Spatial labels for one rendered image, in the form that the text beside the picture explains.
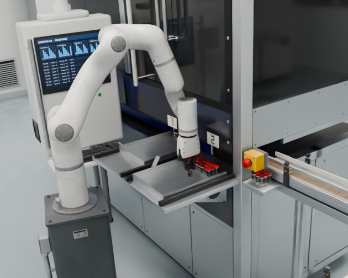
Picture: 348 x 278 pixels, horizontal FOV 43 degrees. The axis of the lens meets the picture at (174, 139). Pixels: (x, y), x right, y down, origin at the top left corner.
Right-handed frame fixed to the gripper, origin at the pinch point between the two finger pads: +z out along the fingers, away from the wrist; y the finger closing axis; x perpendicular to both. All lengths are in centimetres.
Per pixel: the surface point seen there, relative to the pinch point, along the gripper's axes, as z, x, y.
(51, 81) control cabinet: -30, -84, 31
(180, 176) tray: 5.7, -3.4, 2.8
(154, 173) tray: 5.8, -13.7, 10.6
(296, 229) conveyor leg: 27, 38, -30
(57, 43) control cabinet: -49, -84, 24
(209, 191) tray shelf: 5.9, 16.1, 1.6
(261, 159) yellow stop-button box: -7.4, 26.9, -18.0
